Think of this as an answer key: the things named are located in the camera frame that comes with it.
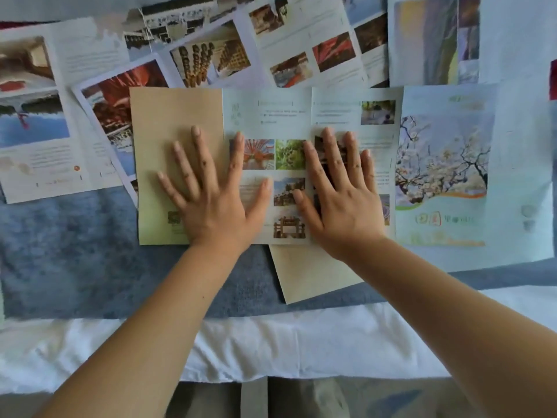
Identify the person's left hand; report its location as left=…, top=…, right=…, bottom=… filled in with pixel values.
left=156, top=125, right=274, bottom=257

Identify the person's right hand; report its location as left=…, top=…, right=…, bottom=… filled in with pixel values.
left=291, top=127, right=388, bottom=262

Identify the pale green leaflet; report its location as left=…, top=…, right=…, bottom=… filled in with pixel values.
left=269, top=243, right=366, bottom=306

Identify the blossom tree brochure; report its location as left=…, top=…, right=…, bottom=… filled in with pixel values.
left=129, top=84, right=554, bottom=273

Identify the white hotel bed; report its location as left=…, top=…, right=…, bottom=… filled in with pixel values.
left=0, top=284, right=557, bottom=395

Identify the person's left forearm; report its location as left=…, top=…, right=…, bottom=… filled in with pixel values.
left=39, top=243, right=251, bottom=418

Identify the person's right forearm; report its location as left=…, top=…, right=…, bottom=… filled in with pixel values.
left=337, top=235, right=557, bottom=418

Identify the red and blue bed runner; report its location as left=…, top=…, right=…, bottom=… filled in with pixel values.
left=0, top=19, right=557, bottom=322

